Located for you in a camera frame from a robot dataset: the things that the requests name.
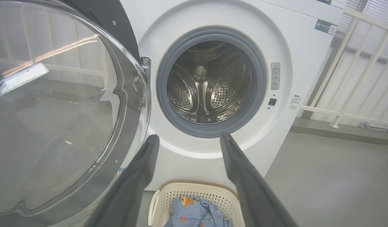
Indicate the grey metal floor bracket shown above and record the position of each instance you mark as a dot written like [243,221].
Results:
[375,126]

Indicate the white front-load washing machine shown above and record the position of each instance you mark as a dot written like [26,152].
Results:
[301,56]

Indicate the blue energy label sticker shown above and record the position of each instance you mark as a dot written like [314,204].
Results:
[121,170]

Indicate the black glass washing machine door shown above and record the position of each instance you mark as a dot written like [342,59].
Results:
[55,110]

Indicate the grey warning sticker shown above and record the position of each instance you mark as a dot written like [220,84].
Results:
[275,75]

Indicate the cream perforated laundry basket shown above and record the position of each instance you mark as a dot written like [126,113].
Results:
[164,205]

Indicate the dark QR code sticker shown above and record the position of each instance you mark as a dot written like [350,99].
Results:
[325,27]

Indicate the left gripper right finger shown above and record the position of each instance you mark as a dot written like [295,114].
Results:
[253,195]

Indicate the white window blind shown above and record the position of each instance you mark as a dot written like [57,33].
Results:
[381,11]

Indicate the white metal railing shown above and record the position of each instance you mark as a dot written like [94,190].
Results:
[347,38]

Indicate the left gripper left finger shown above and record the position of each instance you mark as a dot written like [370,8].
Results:
[130,195]

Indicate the blue cartoon print clothes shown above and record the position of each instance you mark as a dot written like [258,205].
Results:
[194,214]

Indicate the perforated steel drum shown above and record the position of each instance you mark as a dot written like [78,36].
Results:
[231,85]

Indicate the metal door hinge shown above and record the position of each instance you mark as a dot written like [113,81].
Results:
[145,61]

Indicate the small printed text label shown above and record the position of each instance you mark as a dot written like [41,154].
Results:
[295,101]

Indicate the grey rubber door gasket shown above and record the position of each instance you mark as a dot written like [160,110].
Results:
[209,130]

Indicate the black door latch socket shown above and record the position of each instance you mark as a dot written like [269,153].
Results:
[272,101]

